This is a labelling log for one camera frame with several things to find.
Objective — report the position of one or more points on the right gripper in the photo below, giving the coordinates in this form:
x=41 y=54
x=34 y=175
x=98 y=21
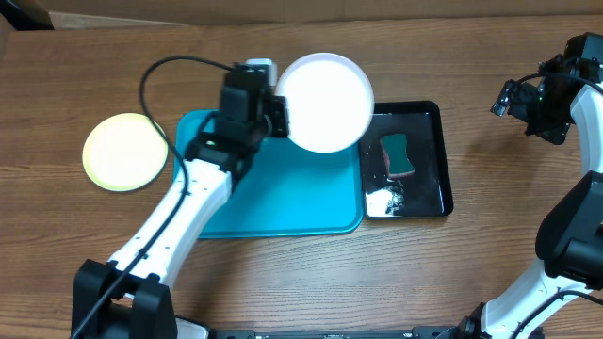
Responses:
x=507 y=97

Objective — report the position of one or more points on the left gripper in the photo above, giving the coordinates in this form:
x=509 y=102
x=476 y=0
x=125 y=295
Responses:
x=280 y=127

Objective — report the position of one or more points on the white pink round plate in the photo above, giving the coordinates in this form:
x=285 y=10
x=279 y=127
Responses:
x=329 y=102

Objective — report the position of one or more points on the green scrubbing sponge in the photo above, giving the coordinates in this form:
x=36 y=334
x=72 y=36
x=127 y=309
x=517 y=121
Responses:
x=397 y=163

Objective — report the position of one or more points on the yellow-green round plate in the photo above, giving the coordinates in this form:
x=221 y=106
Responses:
x=125 y=152

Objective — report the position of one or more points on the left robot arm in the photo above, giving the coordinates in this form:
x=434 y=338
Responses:
x=129 y=296

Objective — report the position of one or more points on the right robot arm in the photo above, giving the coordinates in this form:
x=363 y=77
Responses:
x=568 y=262

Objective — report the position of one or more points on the teal plastic serving tray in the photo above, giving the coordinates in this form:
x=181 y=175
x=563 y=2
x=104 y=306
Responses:
x=292 y=192

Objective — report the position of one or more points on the black rectangular tray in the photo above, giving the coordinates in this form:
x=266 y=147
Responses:
x=427 y=192

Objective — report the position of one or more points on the dark object top-left corner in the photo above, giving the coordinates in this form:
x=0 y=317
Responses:
x=25 y=15

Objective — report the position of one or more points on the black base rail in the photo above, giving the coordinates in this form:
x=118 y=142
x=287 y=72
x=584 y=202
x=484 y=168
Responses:
x=420 y=332

